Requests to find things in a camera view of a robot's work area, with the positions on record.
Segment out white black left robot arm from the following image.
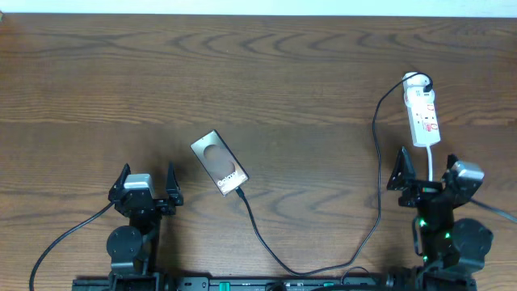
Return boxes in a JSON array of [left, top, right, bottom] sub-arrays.
[[107, 163, 183, 290]]

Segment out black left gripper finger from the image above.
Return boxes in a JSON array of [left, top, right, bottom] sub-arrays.
[[108, 163, 131, 200], [166, 162, 182, 202]]

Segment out black USB charging cable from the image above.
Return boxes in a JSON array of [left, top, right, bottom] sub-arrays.
[[234, 71, 435, 277]]

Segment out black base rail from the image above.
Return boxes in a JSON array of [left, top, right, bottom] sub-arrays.
[[71, 276, 477, 291]]

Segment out white USB charger adapter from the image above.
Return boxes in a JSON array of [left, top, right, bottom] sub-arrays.
[[402, 72, 435, 108]]

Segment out black right camera cable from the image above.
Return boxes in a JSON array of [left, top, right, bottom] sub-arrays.
[[470, 197, 517, 224]]

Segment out white power strip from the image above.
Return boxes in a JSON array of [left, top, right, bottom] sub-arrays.
[[406, 101, 441, 148]]

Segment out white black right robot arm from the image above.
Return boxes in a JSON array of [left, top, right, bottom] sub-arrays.
[[385, 147, 494, 290]]

